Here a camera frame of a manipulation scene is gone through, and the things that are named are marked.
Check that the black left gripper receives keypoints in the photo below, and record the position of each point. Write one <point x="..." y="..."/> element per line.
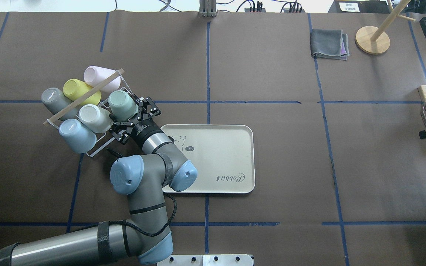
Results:
<point x="144" y="129"/>

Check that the green cup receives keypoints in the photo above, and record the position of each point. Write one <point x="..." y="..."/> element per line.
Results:
<point x="123" y="107"/>

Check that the beige rabbit tray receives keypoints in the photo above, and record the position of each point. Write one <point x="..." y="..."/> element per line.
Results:
<point x="222" y="154"/>

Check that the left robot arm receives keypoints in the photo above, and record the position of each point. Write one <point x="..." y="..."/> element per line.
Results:
<point x="146" y="234"/>

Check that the cream white cup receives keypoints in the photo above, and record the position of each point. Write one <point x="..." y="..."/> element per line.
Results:
<point x="95" y="118"/>

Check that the pink cup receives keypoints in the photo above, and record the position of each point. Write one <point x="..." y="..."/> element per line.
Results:
<point x="93" y="75"/>

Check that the light blue cup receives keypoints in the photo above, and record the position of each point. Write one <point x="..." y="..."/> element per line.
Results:
<point x="78" y="137"/>

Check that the yellow cup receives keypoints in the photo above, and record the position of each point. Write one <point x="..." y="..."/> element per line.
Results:
<point x="75" y="88"/>

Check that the grey cup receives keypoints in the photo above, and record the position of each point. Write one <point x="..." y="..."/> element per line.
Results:
<point x="55" y="100"/>

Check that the wooden stand with round base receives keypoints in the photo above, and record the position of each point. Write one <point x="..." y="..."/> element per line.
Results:
<point x="373" y="40"/>

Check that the grey folded cloth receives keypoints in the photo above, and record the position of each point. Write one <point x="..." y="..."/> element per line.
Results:
<point x="329" y="43"/>

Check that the white wire cup rack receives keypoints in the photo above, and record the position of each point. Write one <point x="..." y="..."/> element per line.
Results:
<point x="103" y="139"/>

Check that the aluminium profile post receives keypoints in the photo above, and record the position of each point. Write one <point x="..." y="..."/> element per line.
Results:
<point x="207" y="8"/>

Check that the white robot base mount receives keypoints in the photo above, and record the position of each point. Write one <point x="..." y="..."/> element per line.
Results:
<point x="209" y="260"/>

